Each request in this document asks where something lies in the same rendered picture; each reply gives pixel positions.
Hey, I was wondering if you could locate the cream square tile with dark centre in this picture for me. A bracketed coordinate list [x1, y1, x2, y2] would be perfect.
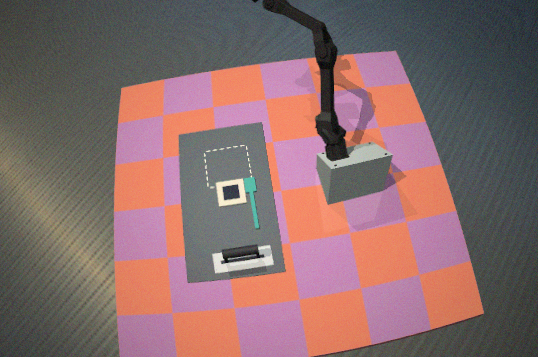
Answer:
[216, 179, 247, 207]

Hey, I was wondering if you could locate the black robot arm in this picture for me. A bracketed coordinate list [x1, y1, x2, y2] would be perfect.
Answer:
[263, 0, 349, 161]

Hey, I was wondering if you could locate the teal small trowel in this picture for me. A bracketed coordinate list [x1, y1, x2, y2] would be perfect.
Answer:
[244, 177, 259, 230]

